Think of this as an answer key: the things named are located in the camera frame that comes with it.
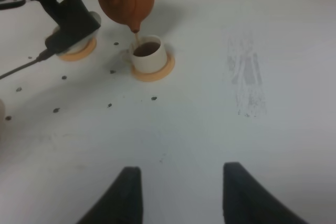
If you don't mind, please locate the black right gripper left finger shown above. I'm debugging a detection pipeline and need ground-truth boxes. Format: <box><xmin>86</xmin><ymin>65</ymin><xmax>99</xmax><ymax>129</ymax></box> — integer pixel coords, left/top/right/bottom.
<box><xmin>78</xmin><ymin>167</ymin><xmax>143</xmax><ymax>224</ymax></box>

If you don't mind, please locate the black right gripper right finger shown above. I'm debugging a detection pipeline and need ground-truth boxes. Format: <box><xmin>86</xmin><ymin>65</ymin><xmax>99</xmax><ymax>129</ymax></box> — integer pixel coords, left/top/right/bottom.
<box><xmin>223</xmin><ymin>162</ymin><xmax>306</xmax><ymax>223</ymax></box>

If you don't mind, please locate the white teacup near centre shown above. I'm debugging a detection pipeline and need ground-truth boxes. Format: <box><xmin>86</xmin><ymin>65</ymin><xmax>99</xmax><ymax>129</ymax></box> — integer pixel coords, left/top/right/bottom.
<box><xmin>66</xmin><ymin>11</ymin><xmax>101</xmax><ymax>54</ymax></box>

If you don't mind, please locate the white teacup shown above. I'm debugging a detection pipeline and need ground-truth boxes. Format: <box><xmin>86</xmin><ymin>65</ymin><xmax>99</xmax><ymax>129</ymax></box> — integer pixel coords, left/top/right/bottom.
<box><xmin>122</xmin><ymin>35</ymin><xmax>167</xmax><ymax>74</ymax></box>
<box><xmin>66</xmin><ymin>11</ymin><xmax>101</xmax><ymax>54</ymax></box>

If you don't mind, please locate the orange coaster near centre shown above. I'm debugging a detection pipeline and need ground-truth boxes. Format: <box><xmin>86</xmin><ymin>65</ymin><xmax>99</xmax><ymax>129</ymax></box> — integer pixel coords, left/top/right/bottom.
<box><xmin>57</xmin><ymin>35</ymin><xmax>97</xmax><ymax>62</ymax></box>

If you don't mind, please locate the orange coaster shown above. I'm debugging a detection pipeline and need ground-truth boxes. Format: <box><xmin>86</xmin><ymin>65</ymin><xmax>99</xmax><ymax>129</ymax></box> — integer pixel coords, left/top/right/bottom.
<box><xmin>57</xmin><ymin>35</ymin><xmax>97</xmax><ymax>62</ymax></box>
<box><xmin>131</xmin><ymin>52</ymin><xmax>175</xmax><ymax>82</ymax></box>

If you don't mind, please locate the white teacup on right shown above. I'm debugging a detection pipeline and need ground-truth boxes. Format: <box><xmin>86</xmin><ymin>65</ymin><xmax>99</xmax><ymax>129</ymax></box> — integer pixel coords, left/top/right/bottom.
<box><xmin>122</xmin><ymin>35</ymin><xmax>167</xmax><ymax>74</ymax></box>

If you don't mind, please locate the orange coaster on right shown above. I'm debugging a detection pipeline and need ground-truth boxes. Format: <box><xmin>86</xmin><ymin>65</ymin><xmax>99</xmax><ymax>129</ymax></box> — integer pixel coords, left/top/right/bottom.
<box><xmin>131</xmin><ymin>52</ymin><xmax>175</xmax><ymax>82</ymax></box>

